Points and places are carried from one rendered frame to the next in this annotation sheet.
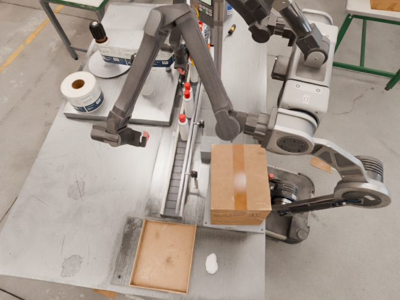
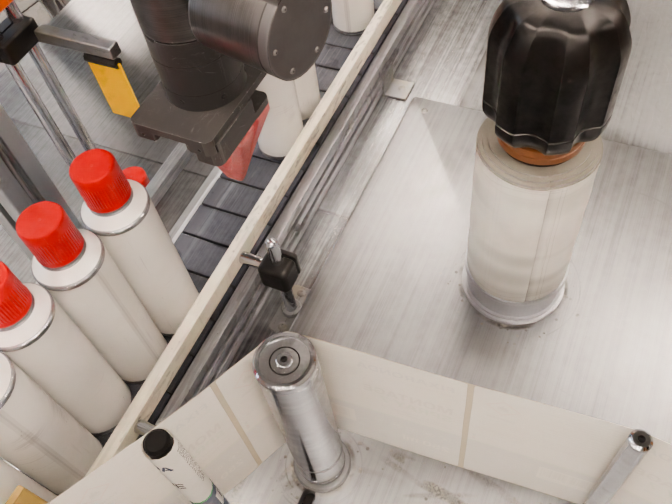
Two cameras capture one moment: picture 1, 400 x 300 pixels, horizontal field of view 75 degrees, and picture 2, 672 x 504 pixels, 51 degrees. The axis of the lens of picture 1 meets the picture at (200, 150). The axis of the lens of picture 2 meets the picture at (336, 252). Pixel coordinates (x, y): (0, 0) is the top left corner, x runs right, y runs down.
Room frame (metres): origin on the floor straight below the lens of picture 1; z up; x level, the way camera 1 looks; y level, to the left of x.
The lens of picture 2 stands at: (1.48, 0.27, 1.43)
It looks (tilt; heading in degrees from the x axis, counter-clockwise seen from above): 55 degrees down; 201
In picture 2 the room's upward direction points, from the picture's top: 10 degrees counter-clockwise
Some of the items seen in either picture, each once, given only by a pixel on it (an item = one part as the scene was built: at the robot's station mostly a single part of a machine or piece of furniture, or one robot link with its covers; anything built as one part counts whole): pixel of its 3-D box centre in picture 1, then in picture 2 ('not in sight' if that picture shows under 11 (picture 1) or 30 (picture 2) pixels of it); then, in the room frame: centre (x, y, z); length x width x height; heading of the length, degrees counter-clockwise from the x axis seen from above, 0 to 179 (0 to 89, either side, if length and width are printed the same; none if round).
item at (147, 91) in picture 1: (143, 76); (533, 173); (1.13, 0.30, 1.03); 0.09 x 0.09 x 0.30
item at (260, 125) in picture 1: (258, 125); not in sight; (0.45, -0.19, 1.45); 0.09 x 0.08 x 0.12; 157
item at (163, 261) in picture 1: (164, 253); not in sight; (0.17, 0.20, 0.85); 0.30 x 0.26 x 0.04; 169
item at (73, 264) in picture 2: not in sight; (98, 299); (1.26, -0.02, 0.98); 0.05 x 0.05 x 0.20
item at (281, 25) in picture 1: (286, 26); not in sight; (0.91, -0.39, 1.45); 0.09 x 0.08 x 0.12; 157
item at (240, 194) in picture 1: (236, 186); not in sight; (0.42, -0.16, 0.99); 0.30 x 0.24 x 0.27; 174
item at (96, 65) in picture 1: (111, 61); not in sight; (1.43, 0.56, 0.89); 0.31 x 0.31 x 0.01
